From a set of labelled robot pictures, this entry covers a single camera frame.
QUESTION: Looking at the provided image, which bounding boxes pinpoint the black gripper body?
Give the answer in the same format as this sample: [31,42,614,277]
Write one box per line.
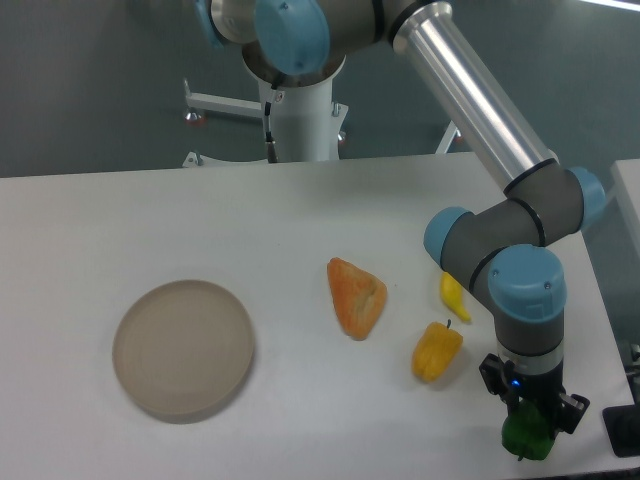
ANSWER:
[499,355,564,413]

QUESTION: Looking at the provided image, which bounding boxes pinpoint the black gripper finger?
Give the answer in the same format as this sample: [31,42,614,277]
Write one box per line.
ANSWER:
[552,393,590,434]
[479,353,520,410]

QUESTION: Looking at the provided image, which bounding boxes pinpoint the green bell pepper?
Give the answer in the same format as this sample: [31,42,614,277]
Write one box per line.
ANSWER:
[501,400,555,461]

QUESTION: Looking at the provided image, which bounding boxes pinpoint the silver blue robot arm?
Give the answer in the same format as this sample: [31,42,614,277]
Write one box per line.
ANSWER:
[194,1,605,436]

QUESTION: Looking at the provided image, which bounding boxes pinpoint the yellow bell pepper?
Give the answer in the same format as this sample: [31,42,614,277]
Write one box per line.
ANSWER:
[411,321,463,383]

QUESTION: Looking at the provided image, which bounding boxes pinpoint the small yellow chili pepper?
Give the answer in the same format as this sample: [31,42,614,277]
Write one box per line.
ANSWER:
[439,272,472,323]

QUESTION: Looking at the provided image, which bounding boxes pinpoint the orange pepper slice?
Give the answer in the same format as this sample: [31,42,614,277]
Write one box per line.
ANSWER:
[327,257,388,341]

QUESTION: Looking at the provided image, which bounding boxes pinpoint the black device at right edge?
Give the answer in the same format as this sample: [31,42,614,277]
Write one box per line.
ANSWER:
[602,404,639,458]

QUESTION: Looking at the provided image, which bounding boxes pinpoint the beige round plate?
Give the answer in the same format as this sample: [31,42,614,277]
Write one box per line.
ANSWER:
[112,280,255,424]

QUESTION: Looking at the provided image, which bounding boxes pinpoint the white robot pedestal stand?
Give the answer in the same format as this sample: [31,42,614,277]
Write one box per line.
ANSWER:
[183,48,464,167]

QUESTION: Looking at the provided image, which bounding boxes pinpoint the black cable on pedestal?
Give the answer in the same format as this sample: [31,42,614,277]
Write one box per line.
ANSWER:
[263,72,287,164]

